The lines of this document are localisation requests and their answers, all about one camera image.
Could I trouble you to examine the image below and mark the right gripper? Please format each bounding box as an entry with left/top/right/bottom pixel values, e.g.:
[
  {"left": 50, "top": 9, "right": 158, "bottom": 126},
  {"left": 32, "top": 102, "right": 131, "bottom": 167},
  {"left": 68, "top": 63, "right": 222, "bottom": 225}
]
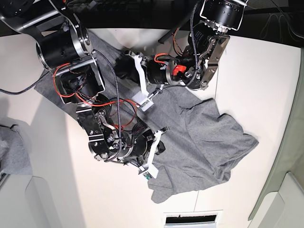
[{"left": 104, "top": 122, "right": 166, "bottom": 166}]

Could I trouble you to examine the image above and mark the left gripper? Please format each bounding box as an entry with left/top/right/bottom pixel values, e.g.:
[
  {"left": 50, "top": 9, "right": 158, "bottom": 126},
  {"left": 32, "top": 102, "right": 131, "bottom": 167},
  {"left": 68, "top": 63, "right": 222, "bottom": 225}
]
[{"left": 114, "top": 53, "right": 190, "bottom": 86}]

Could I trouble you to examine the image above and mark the grey t-shirt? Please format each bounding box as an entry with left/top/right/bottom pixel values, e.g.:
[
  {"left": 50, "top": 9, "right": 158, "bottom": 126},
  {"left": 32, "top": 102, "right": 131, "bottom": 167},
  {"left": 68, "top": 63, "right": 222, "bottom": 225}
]
[{"left": 34, "top": 29, "right": 260, "bottom": 204}]

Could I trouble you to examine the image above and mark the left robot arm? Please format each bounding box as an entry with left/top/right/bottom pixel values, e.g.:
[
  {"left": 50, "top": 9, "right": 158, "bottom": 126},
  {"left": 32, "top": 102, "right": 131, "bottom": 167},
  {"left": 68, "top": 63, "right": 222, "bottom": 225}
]
[{"left": 115, "top": 0, "right": 247, "bottom": 90}]

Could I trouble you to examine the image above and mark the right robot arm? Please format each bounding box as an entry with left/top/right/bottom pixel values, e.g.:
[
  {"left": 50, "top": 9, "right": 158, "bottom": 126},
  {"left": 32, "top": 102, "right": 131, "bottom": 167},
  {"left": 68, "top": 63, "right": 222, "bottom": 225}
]
[{"left": 0, "top": 0, "right": 165, "bottom": 171}]

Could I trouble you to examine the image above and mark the grey shirt pile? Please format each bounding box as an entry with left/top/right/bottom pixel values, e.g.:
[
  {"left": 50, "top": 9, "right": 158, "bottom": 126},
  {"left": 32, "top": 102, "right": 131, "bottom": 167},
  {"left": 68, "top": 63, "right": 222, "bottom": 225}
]
[{"left": 0, "top": 124, "right": 33, "bottom": 175}]

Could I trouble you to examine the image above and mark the grey bin right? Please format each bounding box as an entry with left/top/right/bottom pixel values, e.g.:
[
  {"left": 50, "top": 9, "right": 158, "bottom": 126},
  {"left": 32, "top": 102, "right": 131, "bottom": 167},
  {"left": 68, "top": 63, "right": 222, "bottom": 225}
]
[{"left": 249, "top": 172, "right": 304, "bottom": 228}]

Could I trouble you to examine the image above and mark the grey bin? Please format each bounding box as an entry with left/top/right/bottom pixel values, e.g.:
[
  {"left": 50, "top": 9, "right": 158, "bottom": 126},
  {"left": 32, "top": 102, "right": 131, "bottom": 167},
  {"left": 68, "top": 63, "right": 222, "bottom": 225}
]
[
  {"left": 249, "top": 172, "right": 304, "bottom": 228},
  {"left": 0, "top": 175, "right": 51, "bottom": 228}
]

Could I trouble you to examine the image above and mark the grey bin left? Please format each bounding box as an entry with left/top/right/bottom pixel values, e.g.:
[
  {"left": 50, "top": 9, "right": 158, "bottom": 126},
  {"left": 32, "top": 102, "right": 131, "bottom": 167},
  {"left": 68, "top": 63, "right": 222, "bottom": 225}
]
[{"left": 0, "top": 175, "right": 51, "bottom": 228}]

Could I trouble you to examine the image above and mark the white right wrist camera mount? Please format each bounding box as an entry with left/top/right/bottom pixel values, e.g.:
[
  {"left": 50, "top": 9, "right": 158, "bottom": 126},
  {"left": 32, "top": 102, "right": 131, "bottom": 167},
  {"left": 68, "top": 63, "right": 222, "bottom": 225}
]
[{"left": 138, "top": 127, "right": 169, "bottom": 180}]

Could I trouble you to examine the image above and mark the orange cable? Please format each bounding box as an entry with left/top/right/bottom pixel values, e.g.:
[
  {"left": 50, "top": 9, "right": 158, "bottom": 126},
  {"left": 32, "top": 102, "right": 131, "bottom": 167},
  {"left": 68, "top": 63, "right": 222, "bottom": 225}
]
[{"left": 52, "top": 62, "right": 141, "bottom": 130}]

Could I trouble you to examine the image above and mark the table cable slot grommet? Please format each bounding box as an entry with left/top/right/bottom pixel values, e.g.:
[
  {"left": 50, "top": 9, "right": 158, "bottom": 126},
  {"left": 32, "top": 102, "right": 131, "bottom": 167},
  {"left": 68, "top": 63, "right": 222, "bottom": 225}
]
[{"left": 163, "top": 211, "right": 221, "bottom": 228}]

